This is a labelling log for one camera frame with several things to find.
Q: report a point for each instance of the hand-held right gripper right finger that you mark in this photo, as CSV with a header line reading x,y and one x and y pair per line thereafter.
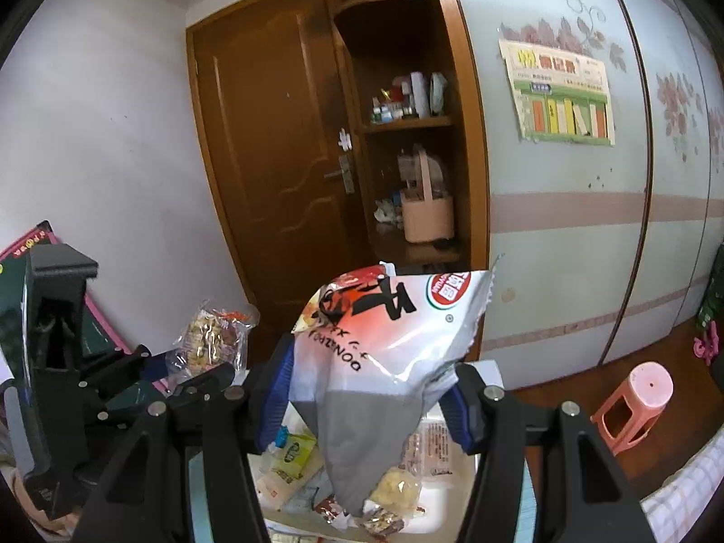
x,y
458,421

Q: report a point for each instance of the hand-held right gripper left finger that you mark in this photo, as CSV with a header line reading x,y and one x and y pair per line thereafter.
x,y
277,401

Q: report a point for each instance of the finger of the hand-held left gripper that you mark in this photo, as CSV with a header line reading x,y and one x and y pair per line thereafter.
x,y
136,361
198,380

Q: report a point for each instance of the clear nut snack packet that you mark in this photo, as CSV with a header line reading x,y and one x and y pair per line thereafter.
x,y
215,336

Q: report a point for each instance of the white plastic tray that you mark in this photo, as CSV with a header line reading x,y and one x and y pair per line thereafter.
x,y
452,500

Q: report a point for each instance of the large white red snack bag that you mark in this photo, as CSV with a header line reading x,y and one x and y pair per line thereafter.
x,y
384,350

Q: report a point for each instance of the red white snack packet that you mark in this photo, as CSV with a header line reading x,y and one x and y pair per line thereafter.
x,y
432,447

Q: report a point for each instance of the green snack packet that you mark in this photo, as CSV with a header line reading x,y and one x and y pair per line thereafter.
x,y
294,453

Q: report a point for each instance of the yellow biscuit packet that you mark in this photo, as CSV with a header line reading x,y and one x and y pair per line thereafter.
x,y
399,486

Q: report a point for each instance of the striped teal table mat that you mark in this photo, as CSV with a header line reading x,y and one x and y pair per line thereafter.
x,y
201,500

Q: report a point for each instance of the dark brown snack packet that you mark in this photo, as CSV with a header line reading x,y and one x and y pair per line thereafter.
x,y
331,510

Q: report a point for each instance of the small clear wrapped snack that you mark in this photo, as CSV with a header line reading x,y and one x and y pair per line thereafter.
x,y
383,520

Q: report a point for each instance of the pink plastic stool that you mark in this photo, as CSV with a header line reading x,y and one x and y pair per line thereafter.
x,y
645,390

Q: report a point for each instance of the pale floral sliding wardrobe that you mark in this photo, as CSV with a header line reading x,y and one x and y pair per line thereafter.
x,y
565,249

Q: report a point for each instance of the checked bed sheet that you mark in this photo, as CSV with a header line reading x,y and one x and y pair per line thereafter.
x,y
695,498

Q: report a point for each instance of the brown wooden door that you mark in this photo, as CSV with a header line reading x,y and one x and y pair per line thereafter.
x,y
271,141

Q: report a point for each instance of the pink toy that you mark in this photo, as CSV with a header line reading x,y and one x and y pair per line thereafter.
x,y
706,345

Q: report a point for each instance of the green bag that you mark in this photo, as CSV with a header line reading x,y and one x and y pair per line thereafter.
x,y
714,294

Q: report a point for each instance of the wooden corner shelf cabinet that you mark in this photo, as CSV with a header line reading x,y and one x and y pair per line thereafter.
x,y
469,124

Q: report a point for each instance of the cluster of small bottles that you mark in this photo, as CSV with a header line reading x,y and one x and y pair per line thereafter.
x,y
387,110

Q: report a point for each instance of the white cylinder bottle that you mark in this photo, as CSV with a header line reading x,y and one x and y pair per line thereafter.
x,y
419,96

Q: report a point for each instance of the green chalkboard pink frame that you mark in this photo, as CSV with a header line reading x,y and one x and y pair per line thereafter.
x,y
104,331

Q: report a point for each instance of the wall poster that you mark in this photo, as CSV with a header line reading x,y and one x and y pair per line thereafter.
x,y
560,96

